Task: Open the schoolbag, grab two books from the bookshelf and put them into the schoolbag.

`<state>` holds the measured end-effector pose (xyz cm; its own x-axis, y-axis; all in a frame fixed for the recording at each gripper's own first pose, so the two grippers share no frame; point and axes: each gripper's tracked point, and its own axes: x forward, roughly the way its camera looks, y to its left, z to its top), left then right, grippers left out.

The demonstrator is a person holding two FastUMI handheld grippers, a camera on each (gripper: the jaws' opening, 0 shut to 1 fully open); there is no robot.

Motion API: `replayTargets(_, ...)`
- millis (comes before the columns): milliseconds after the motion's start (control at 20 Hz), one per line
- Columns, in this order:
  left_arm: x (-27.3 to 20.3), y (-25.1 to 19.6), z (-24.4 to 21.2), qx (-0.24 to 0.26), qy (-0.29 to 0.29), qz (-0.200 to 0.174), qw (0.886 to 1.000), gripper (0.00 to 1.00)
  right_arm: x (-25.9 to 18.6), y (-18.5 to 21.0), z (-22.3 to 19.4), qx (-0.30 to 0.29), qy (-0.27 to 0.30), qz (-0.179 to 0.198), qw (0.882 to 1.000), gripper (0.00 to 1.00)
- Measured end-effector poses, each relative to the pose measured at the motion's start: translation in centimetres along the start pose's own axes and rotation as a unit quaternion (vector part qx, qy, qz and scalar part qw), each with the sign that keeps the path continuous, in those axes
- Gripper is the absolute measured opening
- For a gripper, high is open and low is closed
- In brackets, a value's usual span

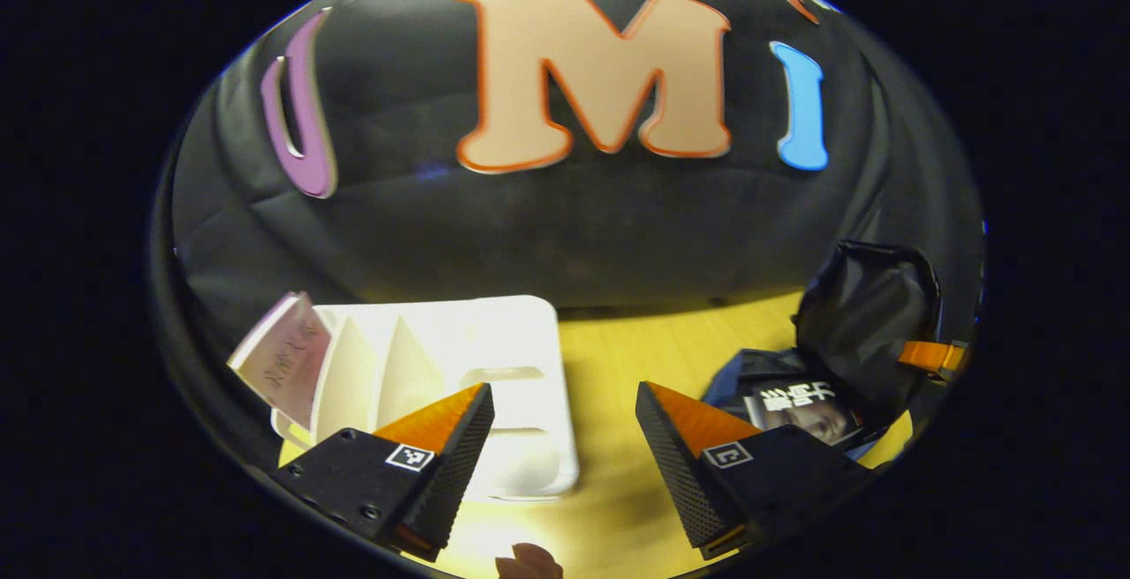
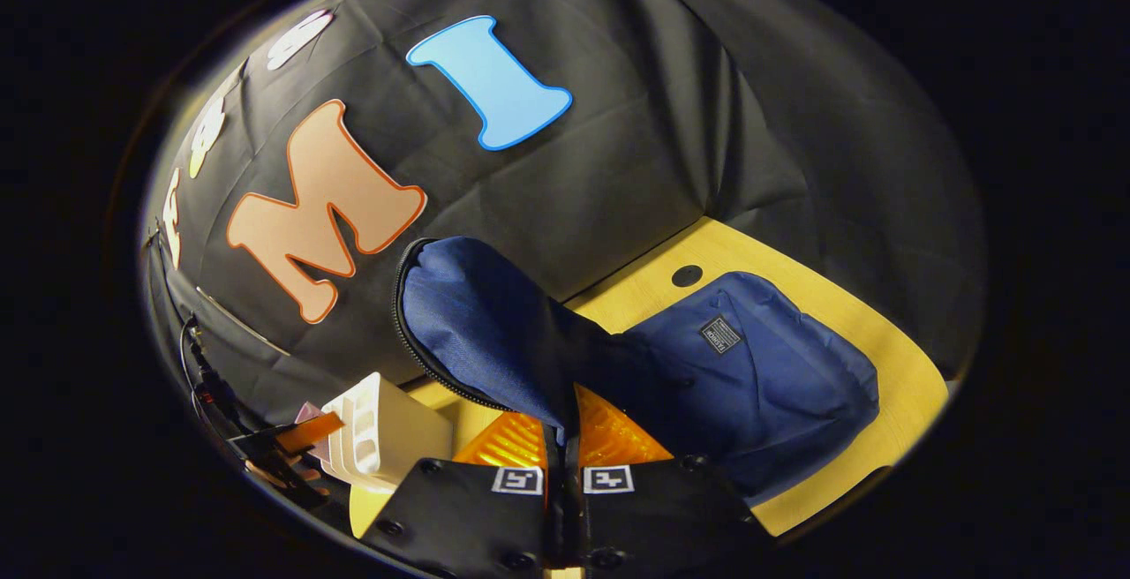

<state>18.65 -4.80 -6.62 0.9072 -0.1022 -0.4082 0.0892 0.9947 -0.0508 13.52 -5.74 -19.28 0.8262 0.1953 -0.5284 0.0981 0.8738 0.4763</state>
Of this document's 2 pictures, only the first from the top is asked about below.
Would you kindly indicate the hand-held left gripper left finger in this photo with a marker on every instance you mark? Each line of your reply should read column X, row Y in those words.
column 450, row 473

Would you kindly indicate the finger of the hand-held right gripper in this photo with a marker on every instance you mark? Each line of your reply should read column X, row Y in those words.
column 931, row 357

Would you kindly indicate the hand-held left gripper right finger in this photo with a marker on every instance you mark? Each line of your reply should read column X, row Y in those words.
column 684, row 477

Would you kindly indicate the blue schoolbag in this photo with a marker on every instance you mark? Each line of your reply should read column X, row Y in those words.
column 870, row 314

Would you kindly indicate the black cover book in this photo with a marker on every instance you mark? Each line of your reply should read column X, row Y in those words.
column 808, row 416

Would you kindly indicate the white bookshelf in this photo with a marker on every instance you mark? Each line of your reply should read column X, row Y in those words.
column 494, row 341

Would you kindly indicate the pink book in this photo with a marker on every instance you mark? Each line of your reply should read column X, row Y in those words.
column 287, row 358

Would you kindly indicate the black backdrop cloth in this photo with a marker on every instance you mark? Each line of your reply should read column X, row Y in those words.
column 574, row 226

